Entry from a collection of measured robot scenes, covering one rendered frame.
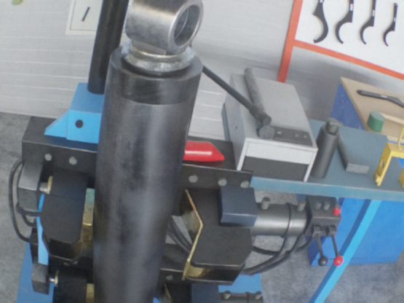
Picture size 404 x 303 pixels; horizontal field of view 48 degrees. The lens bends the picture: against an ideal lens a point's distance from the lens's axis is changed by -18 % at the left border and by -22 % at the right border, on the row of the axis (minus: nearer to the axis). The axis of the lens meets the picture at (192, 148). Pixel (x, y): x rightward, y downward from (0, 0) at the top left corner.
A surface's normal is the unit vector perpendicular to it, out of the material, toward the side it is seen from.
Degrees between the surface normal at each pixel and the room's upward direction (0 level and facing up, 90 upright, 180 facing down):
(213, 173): 90
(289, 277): 0
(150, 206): 90
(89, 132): 90
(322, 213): 0
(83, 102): 0
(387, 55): 90
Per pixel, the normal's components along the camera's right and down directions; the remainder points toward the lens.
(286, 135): 0.18, -0.81
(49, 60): 0.03, 0.57
